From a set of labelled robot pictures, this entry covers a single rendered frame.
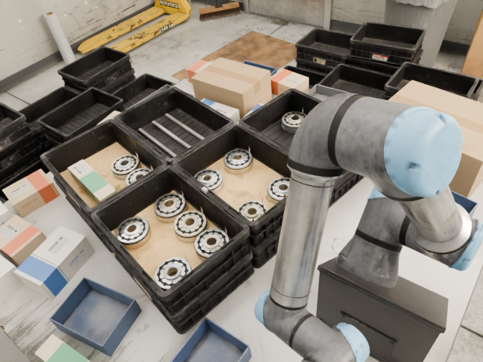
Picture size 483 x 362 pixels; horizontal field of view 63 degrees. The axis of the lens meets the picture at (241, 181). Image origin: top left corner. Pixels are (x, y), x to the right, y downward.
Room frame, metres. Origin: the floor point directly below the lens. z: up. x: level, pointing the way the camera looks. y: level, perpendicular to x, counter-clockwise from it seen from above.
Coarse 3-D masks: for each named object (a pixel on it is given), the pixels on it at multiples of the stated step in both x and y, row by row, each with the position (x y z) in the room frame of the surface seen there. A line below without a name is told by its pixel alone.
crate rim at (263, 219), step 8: (232, 128) 1.14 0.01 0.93; (240, 128) 1.13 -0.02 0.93; (216, 136) 1.10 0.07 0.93; (256, 136) 1.07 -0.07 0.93; (200, 144) 1.07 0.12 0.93; (272, 144) 1.01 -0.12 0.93; (192, 152) 1.03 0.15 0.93; (280, 152) 0.97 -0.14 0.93; (288, 152) 0.96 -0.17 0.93; (176, 160) 1.00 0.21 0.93; (176, 168) 0.96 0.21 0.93; (192, 176) 0.91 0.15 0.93; (200, 184) 0.87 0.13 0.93; (208, 192) 0.83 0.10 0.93; (280, 200) 0.76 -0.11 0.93; (232, 208) 0.75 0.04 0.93; (272, 208) 0.74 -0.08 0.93; (280, 208) 0.74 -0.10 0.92; (240, 216) 0.72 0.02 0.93; (264, 216) 0.71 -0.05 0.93; (272, 216) 0.72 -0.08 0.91; (248, 224) 0.69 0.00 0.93; (256, 224) 0.68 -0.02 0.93
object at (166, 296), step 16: (128, 192) 0.88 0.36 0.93; (224, 208) 0.76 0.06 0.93; (96, 224) 0.78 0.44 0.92; (240, 224) 0.69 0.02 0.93; (112, 240) 0.70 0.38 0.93; (240, 240) 0.65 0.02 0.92; (128, 256) 0.63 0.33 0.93; (144, 272) 0.58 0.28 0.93; (192, 272) 0.56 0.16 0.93; (160, 288) 0.52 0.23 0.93; (176, 288) 0.52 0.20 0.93
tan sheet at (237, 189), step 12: (216, 168) 1.04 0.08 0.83; (252, 168) 1.02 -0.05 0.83; (264, 168) 1.01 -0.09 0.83; (228, 180) 0.97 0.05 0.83; (240, 180) 0.97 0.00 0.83; (252, 180) 0.96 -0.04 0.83; (264, 180) 0.95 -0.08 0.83; (228, 192) 0.92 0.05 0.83; (240, 192) 0.91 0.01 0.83; (252, 192) 0.90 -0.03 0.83; (264, 192) 0.89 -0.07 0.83; (240, 204) 0.86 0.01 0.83
